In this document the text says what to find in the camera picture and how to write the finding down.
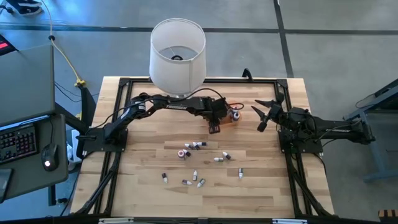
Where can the orange translucent plastic bin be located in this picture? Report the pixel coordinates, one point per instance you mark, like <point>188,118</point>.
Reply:
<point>232,122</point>

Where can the person's shoe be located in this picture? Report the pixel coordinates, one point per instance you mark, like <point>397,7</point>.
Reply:
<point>25,7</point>

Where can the white shade silver table lamp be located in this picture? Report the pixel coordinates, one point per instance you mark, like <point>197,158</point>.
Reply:
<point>177,74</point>

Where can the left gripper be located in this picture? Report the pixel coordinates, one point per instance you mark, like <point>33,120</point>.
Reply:
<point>218,111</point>

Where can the large red food coloring bottle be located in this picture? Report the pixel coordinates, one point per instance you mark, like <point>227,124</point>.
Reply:
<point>181,153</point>

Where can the black aluminium table frame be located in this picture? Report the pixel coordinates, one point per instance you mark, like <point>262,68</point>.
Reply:
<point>124,81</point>

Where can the large purple food coloring bottle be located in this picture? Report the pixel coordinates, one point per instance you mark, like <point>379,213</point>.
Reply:
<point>234,109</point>

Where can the small blue food coloring bottle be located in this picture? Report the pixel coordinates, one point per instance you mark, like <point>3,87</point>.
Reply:
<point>201,183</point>

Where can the black flat device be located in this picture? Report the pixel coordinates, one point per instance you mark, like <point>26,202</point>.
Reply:
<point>4,186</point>

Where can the black device red display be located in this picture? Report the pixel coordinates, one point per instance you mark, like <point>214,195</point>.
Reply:
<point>4,45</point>

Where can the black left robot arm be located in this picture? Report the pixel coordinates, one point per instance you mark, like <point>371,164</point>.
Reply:
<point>174,107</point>

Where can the orange black striped block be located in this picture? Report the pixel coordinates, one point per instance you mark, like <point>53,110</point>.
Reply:
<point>387,214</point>

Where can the grey raised desk top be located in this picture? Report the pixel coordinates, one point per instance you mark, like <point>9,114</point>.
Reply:
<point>25,84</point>

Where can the black desk leg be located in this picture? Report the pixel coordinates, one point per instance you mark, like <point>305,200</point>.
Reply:
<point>88,105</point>

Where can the grey metal stand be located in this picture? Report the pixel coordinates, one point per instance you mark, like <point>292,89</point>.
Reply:
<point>377,155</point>

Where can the black clamp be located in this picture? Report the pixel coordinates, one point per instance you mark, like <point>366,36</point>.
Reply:
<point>247,74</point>

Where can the black backlit keyboard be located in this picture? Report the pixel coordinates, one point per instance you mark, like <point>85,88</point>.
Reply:
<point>18,143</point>

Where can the white bar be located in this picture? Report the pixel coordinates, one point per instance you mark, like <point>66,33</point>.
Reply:
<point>289,221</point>
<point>115,221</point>

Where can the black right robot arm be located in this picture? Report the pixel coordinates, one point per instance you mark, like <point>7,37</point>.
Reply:
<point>339,129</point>

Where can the black computer mouse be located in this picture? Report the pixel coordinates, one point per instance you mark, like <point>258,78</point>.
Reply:
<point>49,155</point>

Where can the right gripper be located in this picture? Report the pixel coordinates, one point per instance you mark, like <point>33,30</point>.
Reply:
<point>278,112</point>

